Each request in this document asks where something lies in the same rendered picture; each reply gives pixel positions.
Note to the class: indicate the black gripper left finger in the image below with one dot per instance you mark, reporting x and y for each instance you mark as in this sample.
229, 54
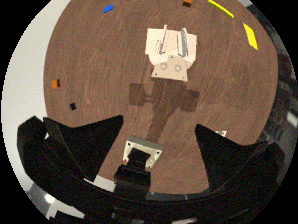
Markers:
87, 144

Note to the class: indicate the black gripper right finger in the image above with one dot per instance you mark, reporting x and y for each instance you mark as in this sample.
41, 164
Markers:
222, 157

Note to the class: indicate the small blue flat plate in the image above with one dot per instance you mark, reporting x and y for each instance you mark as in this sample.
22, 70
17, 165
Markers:
108, 8

